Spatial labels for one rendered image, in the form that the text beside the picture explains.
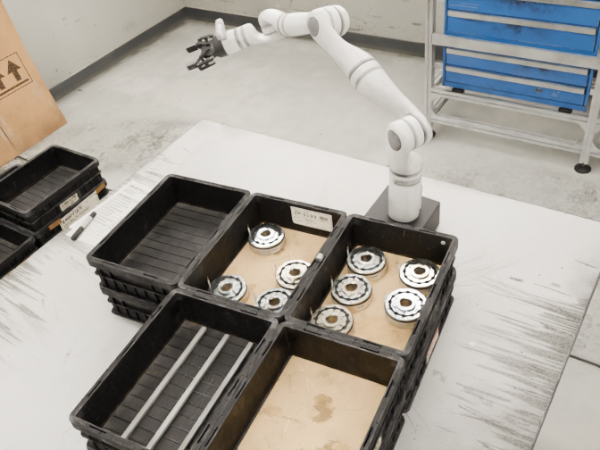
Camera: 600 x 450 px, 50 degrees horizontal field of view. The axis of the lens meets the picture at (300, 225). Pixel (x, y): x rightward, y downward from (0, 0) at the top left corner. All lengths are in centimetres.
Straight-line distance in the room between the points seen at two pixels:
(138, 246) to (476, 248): 99
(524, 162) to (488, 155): 18
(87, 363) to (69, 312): 22
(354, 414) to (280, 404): 16
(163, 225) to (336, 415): 85
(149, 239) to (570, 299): 119
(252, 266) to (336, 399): 49
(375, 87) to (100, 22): 345
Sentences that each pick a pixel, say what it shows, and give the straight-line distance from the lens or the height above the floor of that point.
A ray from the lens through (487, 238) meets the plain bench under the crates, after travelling 198.
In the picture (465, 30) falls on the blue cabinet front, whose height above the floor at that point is 64.
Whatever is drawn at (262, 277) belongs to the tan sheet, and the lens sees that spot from 171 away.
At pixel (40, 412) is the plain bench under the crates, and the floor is 70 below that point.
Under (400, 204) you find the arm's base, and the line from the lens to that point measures 184.
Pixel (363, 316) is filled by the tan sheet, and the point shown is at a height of 83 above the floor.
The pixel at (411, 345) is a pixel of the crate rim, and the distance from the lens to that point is 140.
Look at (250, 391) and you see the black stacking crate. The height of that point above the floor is 90.
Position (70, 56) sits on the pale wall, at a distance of 485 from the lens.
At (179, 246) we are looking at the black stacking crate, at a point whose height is 83.
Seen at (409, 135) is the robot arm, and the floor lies 110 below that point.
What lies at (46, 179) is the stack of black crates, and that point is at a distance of 303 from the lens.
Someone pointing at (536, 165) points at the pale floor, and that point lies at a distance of 350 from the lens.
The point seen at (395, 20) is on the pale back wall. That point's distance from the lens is 451.
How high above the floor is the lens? 203
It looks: 40 degrees down
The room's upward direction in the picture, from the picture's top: 9 degrees counter-clockwise
